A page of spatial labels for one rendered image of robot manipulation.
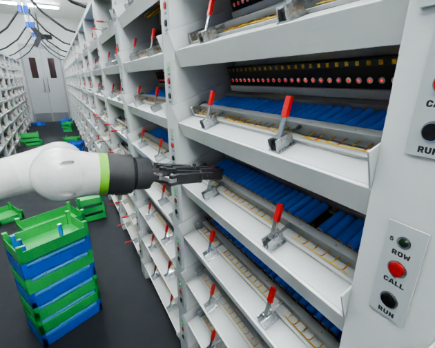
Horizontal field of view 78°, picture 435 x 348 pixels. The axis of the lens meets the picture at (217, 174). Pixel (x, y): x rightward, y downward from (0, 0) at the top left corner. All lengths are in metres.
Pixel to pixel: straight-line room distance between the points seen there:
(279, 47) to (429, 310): 0.39
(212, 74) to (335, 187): 0.59
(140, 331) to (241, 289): 0.98
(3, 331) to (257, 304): 1.49
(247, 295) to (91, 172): 0.46
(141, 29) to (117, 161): 1.03
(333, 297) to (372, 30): 0.36
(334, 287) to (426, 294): 0.16
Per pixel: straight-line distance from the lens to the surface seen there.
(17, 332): 1.90
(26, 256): 1.45
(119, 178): 0.60
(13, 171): 0.73
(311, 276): 0.51
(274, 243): 0.55
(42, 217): 1.97
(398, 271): 0.37
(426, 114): 0.33
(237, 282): 0.77
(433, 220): 0.34
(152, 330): 1.64
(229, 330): 0.93
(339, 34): 0.40
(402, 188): 0.35
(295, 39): 0.45
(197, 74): 0.86
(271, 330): 0.68
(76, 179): 0.59
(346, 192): 0.39
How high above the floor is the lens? 1.22
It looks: 19 degrees down
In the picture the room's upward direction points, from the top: straight up
